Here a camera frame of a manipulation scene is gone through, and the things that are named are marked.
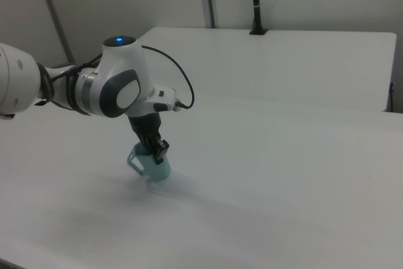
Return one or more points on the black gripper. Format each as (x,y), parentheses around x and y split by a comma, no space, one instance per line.
(146,125)

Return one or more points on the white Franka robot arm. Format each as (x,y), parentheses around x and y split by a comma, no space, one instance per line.
(119,67)

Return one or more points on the black pole stand, white band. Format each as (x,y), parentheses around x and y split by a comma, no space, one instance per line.
(257,1)

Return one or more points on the grey metal partition post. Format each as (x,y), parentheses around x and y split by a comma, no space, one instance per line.
(55,14)

